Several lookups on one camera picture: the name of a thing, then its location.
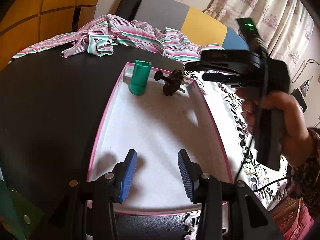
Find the pink white tray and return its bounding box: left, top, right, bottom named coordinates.
left=87, top=62, right=233, bottom=216

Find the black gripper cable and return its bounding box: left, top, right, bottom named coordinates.
left=233, top=55, right=293, bottom=193

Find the cluttered shelf with items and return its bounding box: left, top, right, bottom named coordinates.
left=291, top=74, right=320, bottom=131

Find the pink green striped cloth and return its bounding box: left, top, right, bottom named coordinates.
left=9, top=14, right=222, bottom=64

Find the beige patterned curtain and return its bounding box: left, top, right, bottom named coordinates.
left=205, top=0, right=319, bottom=82

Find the person's right hand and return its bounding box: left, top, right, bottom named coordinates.
left=236, top=88, right=313, bottom=167

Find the green plastic cylinder toy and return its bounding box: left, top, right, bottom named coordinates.
left=129, top=60, right=152, bottom=96

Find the dark brown wooden toy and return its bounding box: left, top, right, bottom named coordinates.
left=154, top=69, right=189, bottom=96

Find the patterned sleeve forearm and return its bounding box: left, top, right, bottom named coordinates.
left=286, top=127, right=319, bottom=220

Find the white floral embroidered tablecloth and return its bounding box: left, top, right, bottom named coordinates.
left=183, top=70, right=295, bottom=240

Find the grey yellow blue chair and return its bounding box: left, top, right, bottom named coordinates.
left=115, top=0, right=248, bottom=50

